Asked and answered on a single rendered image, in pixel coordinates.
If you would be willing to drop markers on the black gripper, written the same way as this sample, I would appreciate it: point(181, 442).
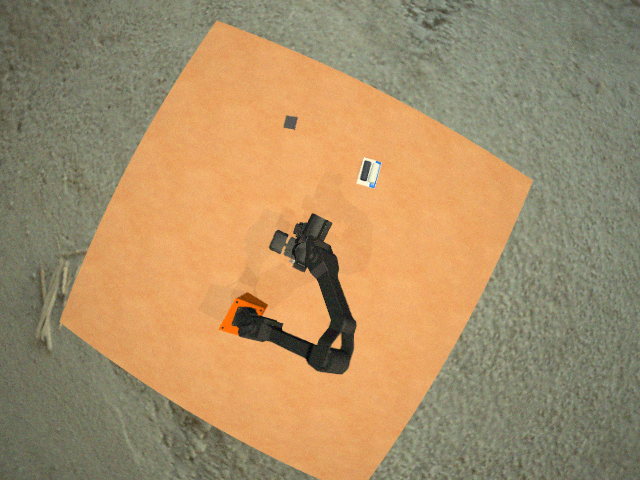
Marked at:
point(279, 241)

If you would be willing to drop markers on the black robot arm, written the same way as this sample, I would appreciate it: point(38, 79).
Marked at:
point(318, 257)

